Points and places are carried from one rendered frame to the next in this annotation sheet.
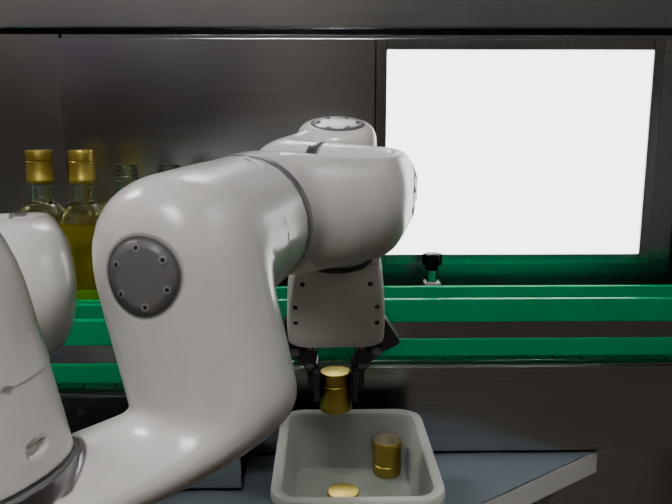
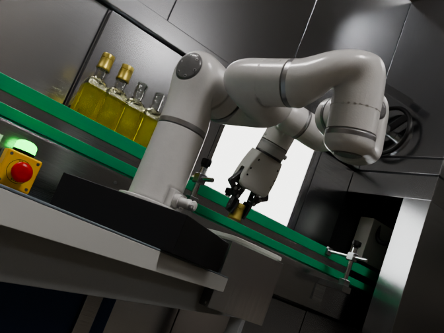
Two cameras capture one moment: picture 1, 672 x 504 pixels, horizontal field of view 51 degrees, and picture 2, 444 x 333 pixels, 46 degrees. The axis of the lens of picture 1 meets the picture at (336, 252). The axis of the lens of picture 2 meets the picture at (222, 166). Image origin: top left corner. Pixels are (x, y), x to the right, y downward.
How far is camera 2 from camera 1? 0.94 m
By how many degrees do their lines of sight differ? 38
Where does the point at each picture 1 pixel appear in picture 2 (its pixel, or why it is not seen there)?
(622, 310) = (296, 237)
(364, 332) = (265, 189)
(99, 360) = (128, 162)
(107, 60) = (130, 34)
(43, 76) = (90, 22)
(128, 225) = not seen: hidden behind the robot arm
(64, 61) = (111, 22)
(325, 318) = (258, 177)
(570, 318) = (280, 233)
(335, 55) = not seen: hidden behind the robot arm
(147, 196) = not seen: hidden behind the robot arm
